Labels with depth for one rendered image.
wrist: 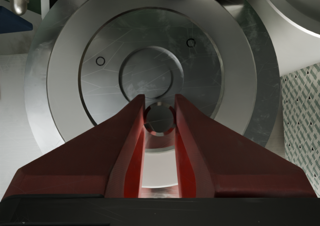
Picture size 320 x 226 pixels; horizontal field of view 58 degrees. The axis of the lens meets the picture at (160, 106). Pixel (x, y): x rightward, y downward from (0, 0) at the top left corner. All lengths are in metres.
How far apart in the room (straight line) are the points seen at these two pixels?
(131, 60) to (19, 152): 0.42
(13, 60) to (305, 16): 0.47
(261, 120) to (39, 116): 0.13
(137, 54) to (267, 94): 0.08
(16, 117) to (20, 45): 2.78
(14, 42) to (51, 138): 3.10
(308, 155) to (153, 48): 0.27
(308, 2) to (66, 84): 0.15
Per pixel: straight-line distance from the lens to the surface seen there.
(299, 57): 0.23
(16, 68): 0.56
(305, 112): 0.38
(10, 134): 0.55
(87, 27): 0.17
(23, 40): 3.35
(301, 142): 0.40
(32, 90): 0.18
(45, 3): 0.20
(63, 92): 0.16
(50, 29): 0.18
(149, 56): 0.15
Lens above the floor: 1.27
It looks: 3 degrees down
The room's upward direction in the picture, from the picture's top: 176 degrees clockwise
